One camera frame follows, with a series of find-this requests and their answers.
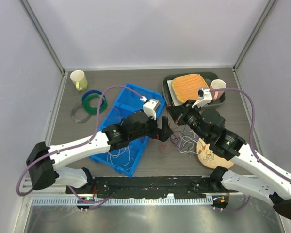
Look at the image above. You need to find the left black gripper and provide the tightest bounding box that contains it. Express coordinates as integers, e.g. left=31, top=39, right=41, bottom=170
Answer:
left=129, top=111, right=173, bottom=141

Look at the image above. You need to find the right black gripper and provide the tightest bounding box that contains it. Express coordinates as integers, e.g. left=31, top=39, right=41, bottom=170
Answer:
left=166, top=99, right=210, bottom=142

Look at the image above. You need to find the white thin wire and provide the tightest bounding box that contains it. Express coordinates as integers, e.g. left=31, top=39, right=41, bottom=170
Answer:
left=106, top=145, right=139, bottom=172
left=178, top=130, right=204, bottom=156

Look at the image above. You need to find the red thin wire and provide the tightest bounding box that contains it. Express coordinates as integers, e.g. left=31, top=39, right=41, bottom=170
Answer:
left=104, top=106, right=182, bottom=156

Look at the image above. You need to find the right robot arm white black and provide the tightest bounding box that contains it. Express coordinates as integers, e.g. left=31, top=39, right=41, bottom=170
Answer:
left=167, top=100, right=291, bottom=220

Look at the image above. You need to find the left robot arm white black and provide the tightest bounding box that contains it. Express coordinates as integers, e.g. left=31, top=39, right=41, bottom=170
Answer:
left=26, top=111, right=173, bottom=194

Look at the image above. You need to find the white square plate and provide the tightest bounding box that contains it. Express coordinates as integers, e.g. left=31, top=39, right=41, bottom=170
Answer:
left=167, top=80, right=183, bottom=106

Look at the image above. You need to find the orange woven square plate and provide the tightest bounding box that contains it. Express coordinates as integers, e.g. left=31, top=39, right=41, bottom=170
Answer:
left=171, top=74, right=209, bottom=103

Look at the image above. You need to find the dark green plastic tray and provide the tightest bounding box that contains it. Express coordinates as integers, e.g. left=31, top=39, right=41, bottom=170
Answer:
left=162, top=72, right=226, bottom=109

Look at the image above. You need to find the blue three-compartment plastic bin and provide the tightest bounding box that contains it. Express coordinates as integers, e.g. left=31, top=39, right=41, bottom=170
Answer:
left=89, top=83, right=165, bottom=177

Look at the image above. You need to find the round wooden decorated coaster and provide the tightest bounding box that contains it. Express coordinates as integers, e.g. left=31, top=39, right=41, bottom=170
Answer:
left=196, top=138, right=234, bottom=169

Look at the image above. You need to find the pink mug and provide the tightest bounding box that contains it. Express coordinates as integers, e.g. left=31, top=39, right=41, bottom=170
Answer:
left=210, top=79, right=226, bottom=101

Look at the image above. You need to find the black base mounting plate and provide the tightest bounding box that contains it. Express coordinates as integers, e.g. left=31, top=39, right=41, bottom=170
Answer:
left=75, top=176, right=227, bottom=199

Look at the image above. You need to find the yellow mug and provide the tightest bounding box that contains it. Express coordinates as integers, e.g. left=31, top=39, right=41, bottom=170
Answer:
left=70, top=70, right=88, bottom=91

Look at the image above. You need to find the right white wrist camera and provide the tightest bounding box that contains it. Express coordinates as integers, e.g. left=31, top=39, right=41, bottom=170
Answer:
left=192, top=88, right=212, bottom=108

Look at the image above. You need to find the grey slotted cable duct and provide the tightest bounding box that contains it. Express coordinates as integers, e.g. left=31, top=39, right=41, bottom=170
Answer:
left=31, top=195, right=213, bottom=207

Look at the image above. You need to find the green cable coil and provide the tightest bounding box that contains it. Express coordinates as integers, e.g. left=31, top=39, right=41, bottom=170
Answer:
left=81, top=93, right=108, bottom=115

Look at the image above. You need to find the blue cable coil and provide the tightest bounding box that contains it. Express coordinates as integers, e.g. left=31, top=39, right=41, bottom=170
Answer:
left=81, top=89, right=108, bottom=112

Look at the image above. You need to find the grey cable coil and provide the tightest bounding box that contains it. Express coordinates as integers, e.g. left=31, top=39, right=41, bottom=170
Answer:
left=71, top=104, right=92, bottom=124

